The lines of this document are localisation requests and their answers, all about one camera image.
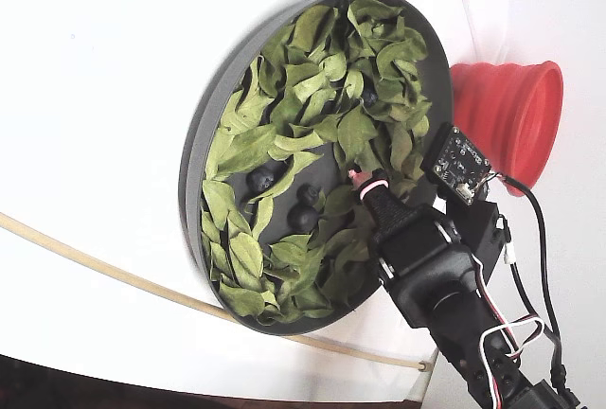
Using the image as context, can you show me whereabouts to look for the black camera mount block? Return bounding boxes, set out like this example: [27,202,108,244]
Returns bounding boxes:
[435,195,510,280]

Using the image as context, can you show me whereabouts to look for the large blueberry beside long leaf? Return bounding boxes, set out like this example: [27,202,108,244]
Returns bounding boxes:
[245,167,276,193]

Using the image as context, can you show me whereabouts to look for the beige rubber tube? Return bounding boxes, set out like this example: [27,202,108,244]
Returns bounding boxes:
[0,211,433,374]

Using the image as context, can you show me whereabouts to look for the round grey shallow bowl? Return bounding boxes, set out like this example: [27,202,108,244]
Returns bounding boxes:
[177,0,455,337]

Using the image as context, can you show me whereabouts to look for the thick black camera cable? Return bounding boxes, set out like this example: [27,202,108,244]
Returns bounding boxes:
[494,173,583,409]

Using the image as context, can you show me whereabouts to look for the pile of green leaves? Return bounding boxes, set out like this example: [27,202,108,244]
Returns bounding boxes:
[201,0,433,326]

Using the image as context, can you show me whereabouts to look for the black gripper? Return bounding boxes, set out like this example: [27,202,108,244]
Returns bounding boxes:
[348,169,475,289]

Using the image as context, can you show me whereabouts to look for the small blueberry with open crown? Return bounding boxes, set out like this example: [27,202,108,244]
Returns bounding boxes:
[296,184,321,205]

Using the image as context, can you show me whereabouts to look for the red collapsible silicone cup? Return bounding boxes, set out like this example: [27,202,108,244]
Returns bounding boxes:
[449,60,565,199]

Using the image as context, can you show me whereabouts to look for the bare camera circuit board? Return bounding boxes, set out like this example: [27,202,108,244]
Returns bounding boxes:
[422,123,491,206]

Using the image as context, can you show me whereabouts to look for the white red black servo wires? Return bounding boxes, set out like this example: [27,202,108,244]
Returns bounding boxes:
[472,257,551,409]

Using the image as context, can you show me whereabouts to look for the thin black cable white connector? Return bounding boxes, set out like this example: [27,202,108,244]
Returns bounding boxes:
[499,217,565,351]

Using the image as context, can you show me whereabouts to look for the dark round blueberry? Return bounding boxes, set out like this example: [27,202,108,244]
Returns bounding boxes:
[287,204,320,233]

